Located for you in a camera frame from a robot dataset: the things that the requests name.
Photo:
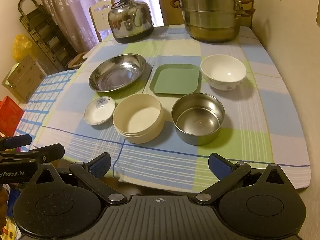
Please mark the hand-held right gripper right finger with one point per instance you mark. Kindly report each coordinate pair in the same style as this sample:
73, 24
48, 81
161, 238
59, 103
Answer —
220, 166

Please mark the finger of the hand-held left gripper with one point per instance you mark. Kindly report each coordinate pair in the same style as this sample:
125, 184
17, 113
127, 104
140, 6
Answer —
15, 142
47, 153

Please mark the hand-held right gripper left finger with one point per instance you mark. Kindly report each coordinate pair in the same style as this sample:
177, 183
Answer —
100, 166

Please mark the stainless steel bowl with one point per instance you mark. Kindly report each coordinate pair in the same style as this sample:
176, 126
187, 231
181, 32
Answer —
197, 122

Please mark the small floral white saucer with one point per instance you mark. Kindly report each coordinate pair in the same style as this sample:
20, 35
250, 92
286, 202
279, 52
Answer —
98, 113

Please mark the cream plastic bowl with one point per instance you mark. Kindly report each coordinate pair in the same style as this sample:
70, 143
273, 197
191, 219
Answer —
137, 117

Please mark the stainless steel basin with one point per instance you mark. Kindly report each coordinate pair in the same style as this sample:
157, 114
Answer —
117, 75

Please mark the green square plate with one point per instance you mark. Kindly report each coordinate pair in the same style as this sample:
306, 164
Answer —
175, 80

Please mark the white ceramic bowl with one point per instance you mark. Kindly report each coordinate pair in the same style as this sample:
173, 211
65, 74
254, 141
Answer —
220, 67

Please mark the blue and white grid cloth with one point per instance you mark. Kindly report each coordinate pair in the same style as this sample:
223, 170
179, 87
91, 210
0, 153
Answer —
45, 97

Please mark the cardboard box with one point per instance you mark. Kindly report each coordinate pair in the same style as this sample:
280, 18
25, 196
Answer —
25, 77

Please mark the yellow plastic bag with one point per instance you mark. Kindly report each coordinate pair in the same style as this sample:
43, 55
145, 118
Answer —
21, 47

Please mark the tan and white object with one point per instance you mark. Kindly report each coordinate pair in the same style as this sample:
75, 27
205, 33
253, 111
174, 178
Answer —
76, 60

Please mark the black folding rack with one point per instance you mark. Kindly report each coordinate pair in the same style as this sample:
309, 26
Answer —
45, 35

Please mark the pink sheer curtain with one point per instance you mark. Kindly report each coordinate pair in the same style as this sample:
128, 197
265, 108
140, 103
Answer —
75, 10

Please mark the white wooden chair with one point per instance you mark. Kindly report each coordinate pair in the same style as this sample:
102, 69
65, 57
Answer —
98, 17

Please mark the stainless steel steamer pot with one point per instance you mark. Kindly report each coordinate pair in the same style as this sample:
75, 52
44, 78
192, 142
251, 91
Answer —
212, 17

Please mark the stainless steel kettle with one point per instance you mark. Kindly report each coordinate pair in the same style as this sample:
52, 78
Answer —
130, 20

